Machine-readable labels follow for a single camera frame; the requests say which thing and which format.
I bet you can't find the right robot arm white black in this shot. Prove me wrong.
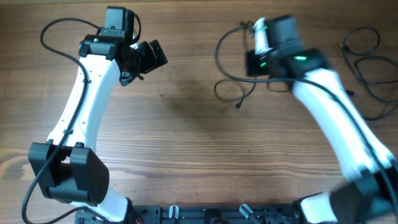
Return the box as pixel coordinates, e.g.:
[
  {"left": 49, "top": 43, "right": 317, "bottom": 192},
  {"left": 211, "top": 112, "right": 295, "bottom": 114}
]
[{"left": 252, "top": 16, "right": 397, "bottom": 223}]

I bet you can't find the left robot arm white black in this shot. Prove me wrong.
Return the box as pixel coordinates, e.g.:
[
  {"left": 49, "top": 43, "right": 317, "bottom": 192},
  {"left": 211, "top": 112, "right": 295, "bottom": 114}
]
[{"left": 28, "top": 6, "right": 167, "bottom": 223}]

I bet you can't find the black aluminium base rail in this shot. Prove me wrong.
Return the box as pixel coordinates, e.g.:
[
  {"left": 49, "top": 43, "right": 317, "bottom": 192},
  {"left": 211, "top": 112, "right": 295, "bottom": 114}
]
[{"left": 74, "top": 203, "right": 302, "bottom": 224}]

